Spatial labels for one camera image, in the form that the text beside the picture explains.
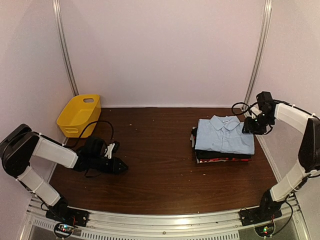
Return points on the yellow plastic basket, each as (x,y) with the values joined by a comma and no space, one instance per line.
(80,111)

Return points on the light blue long sleeve shirt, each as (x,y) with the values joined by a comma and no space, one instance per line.
(224,135)

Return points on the aluminium front rail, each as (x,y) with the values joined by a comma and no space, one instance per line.
(101,225)

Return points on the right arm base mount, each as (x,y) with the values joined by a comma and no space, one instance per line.
(253,216)

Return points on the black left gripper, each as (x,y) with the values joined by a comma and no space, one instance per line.
(114,167)

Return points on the aluminium corner post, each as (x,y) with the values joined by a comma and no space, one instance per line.
(264,32)
(63,46)

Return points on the red black plaid shirt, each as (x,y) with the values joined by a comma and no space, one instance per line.
(217,160)

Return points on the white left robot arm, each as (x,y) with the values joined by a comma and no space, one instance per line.
(23,145)

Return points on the aluminium left corner post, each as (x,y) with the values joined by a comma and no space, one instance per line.
(63,46)

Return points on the aluminium right corner post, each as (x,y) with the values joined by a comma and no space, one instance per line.
(264,32)

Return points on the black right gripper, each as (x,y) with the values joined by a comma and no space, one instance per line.
(249,126)

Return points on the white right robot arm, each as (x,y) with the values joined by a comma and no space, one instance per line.
(308,158)

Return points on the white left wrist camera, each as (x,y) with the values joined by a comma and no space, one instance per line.
(111,149)

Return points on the black button shirt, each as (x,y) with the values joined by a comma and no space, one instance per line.
(204,154)

